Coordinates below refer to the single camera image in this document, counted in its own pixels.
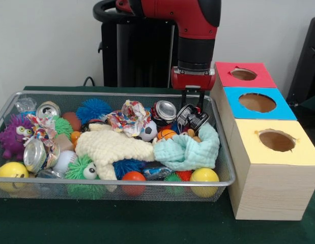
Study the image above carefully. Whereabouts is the red orange ball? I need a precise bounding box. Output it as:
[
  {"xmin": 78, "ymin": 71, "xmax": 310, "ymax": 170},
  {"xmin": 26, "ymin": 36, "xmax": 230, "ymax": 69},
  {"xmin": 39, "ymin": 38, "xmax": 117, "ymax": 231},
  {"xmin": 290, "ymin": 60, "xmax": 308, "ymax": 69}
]
[{"xmin": 121, "ymin": 171, "xmax": 147, "ymax": 196}]

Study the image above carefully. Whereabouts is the wooden box with three holes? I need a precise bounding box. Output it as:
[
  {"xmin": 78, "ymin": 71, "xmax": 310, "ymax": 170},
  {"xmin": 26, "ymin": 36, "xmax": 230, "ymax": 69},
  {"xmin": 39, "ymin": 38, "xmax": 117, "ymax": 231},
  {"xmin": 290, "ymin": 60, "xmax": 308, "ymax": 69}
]
[{"xmin": 209, "ymin": 62, "xmax": 315, "ymax": 221}]

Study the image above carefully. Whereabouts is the black red crushed soda can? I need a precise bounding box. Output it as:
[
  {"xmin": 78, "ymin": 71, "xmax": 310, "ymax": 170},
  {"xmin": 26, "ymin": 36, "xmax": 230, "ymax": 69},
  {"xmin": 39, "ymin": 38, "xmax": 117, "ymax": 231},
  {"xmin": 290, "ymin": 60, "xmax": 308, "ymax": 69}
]
[{"xmin": 176, "ymin": 103, "xmax": 210, "ymax": 133}]

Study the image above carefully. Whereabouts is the black upright panel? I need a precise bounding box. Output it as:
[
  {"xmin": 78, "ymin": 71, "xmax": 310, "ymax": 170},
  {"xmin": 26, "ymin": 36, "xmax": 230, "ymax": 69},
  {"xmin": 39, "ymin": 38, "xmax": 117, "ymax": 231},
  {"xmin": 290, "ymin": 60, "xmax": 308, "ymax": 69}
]
[{"xmin": 287, "ymin": 17, "xmax": 315, "ymax": 107}]

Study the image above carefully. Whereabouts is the blue spiky ball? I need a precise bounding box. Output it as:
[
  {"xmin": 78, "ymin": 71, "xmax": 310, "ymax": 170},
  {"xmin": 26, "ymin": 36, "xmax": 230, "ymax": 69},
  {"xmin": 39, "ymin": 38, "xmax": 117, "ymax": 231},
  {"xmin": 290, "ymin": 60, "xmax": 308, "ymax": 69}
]
[{"xmin": 76, "ymin": 98, "xmax": 112, "ymax": 125}]

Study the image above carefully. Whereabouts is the plain yellow ball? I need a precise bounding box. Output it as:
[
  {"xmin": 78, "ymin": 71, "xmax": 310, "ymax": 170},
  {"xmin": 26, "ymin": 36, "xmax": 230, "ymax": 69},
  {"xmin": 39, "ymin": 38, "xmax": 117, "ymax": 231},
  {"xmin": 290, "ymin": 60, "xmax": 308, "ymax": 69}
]
[{"xmin": 189, "ymin": 167, "xmax": 220, "ymax": 198}]

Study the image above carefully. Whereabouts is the colourful paper wad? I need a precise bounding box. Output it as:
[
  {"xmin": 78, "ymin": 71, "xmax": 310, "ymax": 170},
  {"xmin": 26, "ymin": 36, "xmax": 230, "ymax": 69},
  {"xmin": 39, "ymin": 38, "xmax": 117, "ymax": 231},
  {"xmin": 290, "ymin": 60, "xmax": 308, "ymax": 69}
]
[{"xmin": 106, "ymin": 100, "xmax": 152, "ymax": 138}]

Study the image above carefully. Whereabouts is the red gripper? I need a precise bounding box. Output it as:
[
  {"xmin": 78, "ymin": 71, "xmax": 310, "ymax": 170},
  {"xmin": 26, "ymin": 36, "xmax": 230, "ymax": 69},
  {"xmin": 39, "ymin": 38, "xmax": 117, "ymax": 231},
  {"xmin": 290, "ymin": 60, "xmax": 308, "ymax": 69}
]
[{"xmin": 171, "ymin": 66, "xmax": 216, "ymax": 114}]

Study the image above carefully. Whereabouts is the cream waffle cloth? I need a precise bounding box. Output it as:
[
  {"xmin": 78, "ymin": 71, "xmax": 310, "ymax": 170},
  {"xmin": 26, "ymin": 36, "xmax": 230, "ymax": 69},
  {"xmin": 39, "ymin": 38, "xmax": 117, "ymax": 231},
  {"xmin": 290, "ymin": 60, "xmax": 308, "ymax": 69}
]
[{"xmin": 75, "ymin": 123, "xmax": 155, "ymax": 181}]

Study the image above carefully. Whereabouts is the purple spiky monster toy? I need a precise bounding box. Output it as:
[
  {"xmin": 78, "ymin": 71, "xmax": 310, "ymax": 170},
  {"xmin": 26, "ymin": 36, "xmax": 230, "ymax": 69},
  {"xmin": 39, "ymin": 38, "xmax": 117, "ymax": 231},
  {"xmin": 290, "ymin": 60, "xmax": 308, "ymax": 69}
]
[{"xmin": 0, "ymin": 114, "xmax": 33, "ymax": 161}]

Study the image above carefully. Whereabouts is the silver crushed soda can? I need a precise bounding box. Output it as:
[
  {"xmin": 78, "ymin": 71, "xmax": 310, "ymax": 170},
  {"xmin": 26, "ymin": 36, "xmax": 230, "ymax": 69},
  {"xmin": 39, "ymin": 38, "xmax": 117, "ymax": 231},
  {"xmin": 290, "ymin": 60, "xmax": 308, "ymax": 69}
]
[{"xmin": 36, "ymin": 101, "xmax": 62, "ymax": 119}]

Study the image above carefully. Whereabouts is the yellow smiley ball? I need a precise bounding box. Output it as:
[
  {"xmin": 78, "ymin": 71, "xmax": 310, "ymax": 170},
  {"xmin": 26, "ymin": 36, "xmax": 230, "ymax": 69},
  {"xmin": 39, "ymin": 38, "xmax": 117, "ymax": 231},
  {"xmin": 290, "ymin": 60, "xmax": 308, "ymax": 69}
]
[{"xmin": 0, "ymin": 162, "xmax": 30, "ymax": 193}]

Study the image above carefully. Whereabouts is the mint green cloth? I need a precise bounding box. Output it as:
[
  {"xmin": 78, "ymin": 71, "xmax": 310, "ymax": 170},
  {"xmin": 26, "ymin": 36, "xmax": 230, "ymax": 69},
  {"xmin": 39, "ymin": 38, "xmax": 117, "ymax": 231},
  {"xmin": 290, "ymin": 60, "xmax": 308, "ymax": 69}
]
[{"xmin": 153, "ymin": 123, "xmax": 221, "ymax": 171}]

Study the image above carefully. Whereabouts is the green furry toy with eyes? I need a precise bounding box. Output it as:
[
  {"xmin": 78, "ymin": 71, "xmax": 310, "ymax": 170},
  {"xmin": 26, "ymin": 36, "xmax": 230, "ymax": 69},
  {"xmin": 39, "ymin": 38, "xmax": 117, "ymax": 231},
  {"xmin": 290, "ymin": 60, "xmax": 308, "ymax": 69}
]
[{"xmin": 64, "ymin": 155, "xmax": 107, "ymax": 200}]

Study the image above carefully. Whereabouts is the dark green table cloth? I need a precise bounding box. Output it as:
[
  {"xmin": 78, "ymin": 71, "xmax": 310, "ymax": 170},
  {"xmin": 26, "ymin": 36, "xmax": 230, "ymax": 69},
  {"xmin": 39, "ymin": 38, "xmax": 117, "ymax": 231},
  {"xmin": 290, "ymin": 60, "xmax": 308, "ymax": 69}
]
[{"xmin": 0, "ymin": 85, "xmax": 315, "ymax": 244}]

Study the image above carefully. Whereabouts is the silver wire mesh bin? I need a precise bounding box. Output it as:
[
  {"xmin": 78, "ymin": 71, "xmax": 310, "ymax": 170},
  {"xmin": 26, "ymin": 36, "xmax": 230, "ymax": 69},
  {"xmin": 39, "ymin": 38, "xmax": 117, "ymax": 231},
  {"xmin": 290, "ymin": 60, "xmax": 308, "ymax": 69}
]
[{"xmin": 0, "ymin": 90, "xmax": 236, "ymax": 203}]

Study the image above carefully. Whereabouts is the small soccer ball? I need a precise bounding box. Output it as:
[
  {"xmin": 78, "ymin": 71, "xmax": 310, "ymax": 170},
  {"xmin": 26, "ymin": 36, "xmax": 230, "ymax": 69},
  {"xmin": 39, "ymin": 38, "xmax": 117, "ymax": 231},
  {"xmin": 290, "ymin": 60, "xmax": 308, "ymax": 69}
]
[{"xmin": 140, "ymin": 119, "xmax": 158, "ymax": 142}]

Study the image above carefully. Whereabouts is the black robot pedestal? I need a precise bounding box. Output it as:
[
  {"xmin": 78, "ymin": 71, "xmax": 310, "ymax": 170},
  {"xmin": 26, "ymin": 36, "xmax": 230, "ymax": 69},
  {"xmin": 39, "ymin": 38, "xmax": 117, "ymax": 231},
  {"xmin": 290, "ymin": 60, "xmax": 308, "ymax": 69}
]
[{"xmin": 93, "ymin": 0, "xmax": 186, "ymax": 88}]

